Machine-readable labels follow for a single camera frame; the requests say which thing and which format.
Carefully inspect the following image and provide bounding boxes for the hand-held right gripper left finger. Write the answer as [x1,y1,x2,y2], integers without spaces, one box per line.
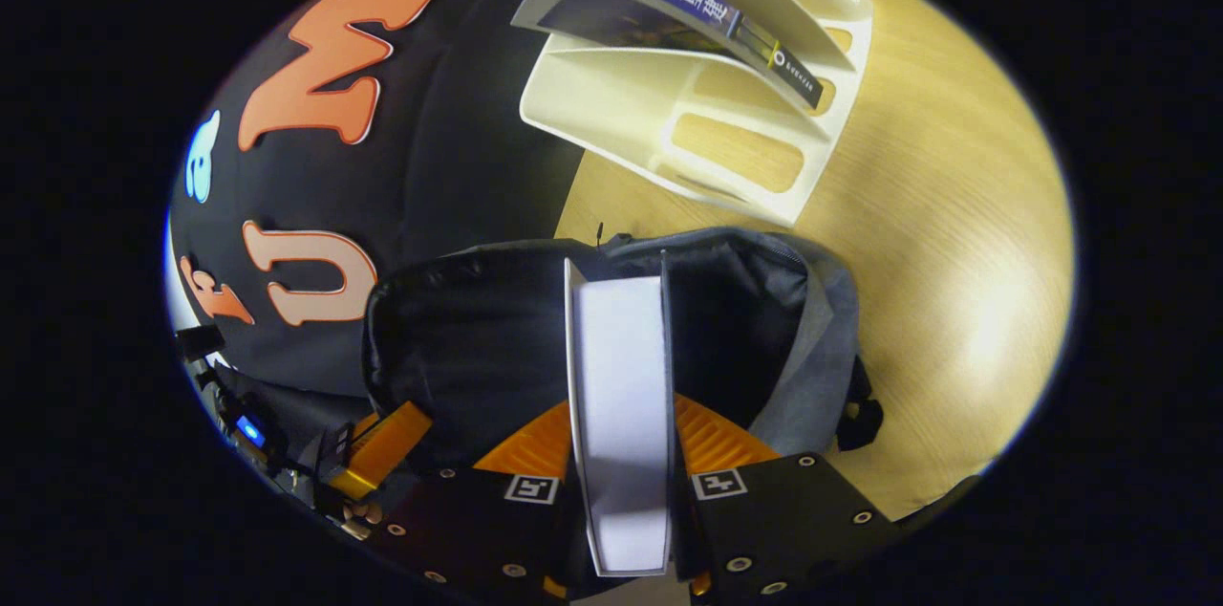
[368,399,586,602]

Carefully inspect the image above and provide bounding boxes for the black backdrop cloth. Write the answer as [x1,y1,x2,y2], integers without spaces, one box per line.
[167,0,633,397]

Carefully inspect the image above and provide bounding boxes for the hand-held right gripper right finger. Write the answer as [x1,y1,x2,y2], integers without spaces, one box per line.
[669,393,899,599]

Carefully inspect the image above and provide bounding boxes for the grey schoolbag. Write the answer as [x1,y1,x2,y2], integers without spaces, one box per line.
[363,226,885,492]

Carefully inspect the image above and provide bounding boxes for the black book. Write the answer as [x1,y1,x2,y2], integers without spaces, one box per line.
[564,257,676,578]

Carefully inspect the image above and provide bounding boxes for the white bookshelf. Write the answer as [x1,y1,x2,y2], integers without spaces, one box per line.
[519,0,875,227]

